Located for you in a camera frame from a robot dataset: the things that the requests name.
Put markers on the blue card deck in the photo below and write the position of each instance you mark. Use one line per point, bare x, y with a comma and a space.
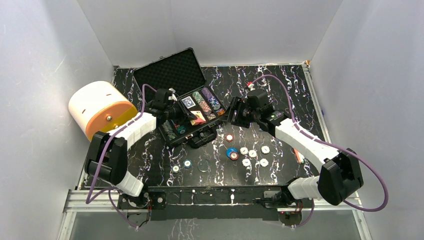
188, 102

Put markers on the orange pen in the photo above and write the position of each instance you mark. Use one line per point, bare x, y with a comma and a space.
299, 157

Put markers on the teal white poker chip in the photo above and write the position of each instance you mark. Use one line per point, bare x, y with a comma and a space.
175, 169

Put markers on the blue small blind button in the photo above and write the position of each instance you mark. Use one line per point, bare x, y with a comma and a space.
231, 150

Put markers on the white and orange cylinder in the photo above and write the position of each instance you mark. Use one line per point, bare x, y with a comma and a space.
99, 106

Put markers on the red yellow chip stack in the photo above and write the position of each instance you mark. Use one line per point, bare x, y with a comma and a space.
220, 112

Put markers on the red poker chip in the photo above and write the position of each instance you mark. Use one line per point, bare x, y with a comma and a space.
233, 156
229, 137

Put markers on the green white chip stack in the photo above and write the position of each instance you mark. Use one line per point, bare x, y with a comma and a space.
202, 103

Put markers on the red card deck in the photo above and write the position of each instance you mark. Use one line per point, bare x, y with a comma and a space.
199, 118

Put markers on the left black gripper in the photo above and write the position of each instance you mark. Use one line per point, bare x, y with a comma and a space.
180, 110

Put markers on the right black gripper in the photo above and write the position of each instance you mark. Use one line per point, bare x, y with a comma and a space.
237, 104

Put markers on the purple chip stack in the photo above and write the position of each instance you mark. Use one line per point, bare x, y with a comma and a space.
211, 98

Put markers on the black poker set case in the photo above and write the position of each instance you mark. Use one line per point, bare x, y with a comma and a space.
181, 72

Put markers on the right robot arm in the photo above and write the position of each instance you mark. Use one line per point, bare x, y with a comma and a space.
339, 171

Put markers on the clear round disc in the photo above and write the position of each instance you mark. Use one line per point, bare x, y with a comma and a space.
203, 165

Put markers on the green blue chip stack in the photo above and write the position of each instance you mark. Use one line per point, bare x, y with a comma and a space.
169, 130

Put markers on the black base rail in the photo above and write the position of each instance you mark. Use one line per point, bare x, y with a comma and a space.
220, 202

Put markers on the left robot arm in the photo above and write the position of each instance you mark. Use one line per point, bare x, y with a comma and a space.
107, 154

